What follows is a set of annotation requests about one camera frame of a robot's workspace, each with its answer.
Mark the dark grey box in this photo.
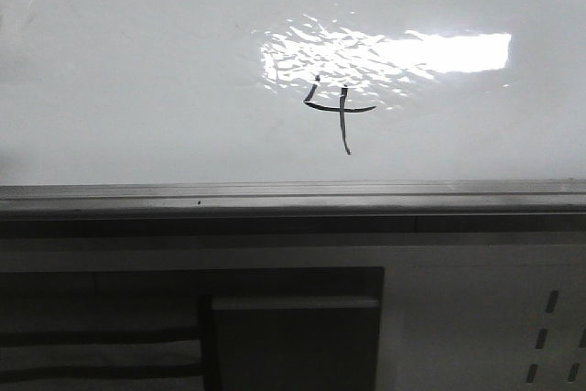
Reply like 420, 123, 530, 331
212, 299, 380, 390

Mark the white perforated metal panel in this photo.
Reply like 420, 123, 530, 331
375, 245, 585, 390

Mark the dark slatted rack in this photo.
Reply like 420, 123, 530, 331
1, 267, 384, 390

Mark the white whiteboard with metal frame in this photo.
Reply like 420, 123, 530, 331
1, 0, 585, 218

